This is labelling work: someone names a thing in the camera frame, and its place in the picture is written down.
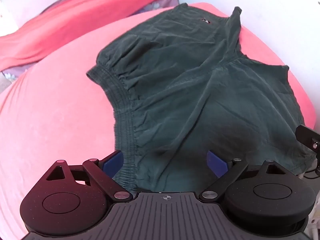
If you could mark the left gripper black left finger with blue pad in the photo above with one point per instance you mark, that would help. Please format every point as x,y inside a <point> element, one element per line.
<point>102,173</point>

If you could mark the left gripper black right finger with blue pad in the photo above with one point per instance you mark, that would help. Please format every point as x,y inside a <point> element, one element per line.
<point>226,171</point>

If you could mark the dark green shorts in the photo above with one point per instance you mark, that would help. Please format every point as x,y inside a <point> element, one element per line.
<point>180,86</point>

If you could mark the pink blanket on bed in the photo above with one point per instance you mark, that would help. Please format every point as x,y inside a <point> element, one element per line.
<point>67,22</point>

